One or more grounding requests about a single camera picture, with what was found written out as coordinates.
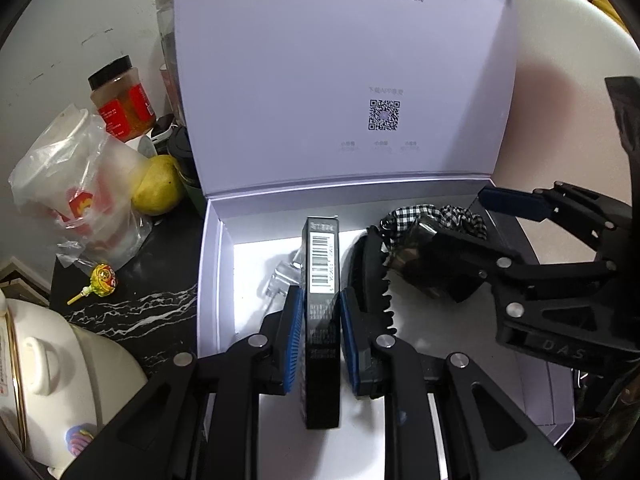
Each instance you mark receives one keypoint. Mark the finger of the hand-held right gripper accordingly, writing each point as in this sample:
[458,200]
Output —
[515,202]
[475,255]

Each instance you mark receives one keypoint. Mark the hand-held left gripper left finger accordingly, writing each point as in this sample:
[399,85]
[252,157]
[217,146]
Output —
[292,340]

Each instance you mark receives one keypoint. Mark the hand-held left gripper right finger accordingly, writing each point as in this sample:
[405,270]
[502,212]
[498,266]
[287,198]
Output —
[350,340]

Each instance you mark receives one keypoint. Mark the black barcode box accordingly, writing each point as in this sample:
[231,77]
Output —
[320,310]

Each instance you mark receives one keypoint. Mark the dark translucent case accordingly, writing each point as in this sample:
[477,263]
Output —
[425,270]

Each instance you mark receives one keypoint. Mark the white gift box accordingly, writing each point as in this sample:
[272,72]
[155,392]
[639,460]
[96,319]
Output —
[325,85]

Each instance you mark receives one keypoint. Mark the clear plastic hair clip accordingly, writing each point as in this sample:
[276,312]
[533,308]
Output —
[280,280]

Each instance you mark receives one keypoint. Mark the black claw hair clip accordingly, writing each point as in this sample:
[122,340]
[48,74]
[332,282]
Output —
[367,270]

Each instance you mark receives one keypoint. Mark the black white checkered scrunchie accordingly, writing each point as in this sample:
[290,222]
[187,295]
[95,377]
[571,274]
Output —
[405,217]

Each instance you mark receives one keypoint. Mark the dark green cup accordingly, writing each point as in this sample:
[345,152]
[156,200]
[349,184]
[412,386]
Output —
[187,175]

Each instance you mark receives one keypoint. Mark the yellow lollipop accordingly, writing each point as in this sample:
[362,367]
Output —
[102,280]

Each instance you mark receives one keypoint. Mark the yellow pear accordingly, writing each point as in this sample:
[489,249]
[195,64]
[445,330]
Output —
[155,187]

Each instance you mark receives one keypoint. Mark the yellow pot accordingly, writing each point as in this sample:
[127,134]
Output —
[607,5]

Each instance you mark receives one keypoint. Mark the white ceramic pot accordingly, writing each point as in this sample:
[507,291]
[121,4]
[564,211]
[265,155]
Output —
[65,375]

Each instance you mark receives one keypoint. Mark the small white device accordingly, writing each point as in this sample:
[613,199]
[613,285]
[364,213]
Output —
[163,130]

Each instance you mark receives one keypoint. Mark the cup in plastic bag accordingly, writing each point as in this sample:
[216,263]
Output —
[75,185]

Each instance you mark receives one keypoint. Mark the red label spice jar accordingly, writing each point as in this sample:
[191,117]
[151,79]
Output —
[125,105]

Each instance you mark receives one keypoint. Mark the tall clear glass jar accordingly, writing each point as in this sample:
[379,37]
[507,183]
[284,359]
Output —
[167,35]

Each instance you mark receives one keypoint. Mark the beige wooden frame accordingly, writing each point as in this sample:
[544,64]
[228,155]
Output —
[25,280]

